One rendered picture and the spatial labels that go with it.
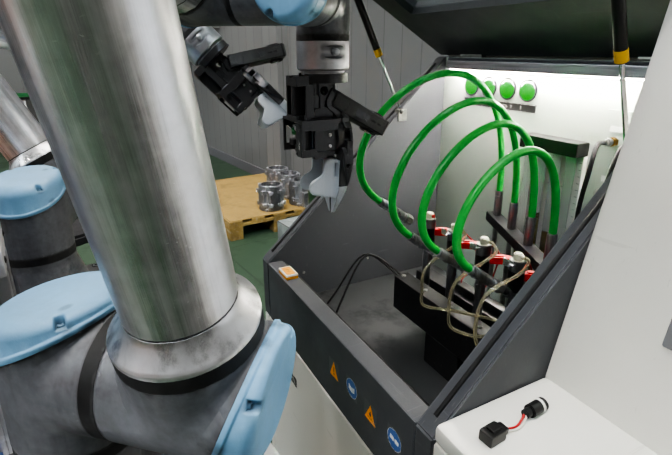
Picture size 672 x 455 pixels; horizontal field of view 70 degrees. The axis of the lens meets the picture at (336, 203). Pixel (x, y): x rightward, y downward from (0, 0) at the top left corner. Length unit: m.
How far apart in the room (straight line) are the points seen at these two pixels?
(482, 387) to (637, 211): 0.33
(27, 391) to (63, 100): 0.27
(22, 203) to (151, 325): 0.60
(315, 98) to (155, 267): 0.44
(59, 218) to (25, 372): 0.50
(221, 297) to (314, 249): 0.95
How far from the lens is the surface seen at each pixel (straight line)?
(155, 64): 0.27
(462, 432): 0.73
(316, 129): 0.67
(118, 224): 0.30
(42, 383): 0.46
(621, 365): 0.79
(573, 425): 0.79
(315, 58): 0.67
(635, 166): 0.78
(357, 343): 0.92
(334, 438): 1.10
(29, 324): 0.45
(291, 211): 4.13
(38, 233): 0.93
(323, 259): 1.31
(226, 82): 0.95
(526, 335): 0.78
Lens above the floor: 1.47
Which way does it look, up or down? 18 degrees down
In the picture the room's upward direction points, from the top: straight up
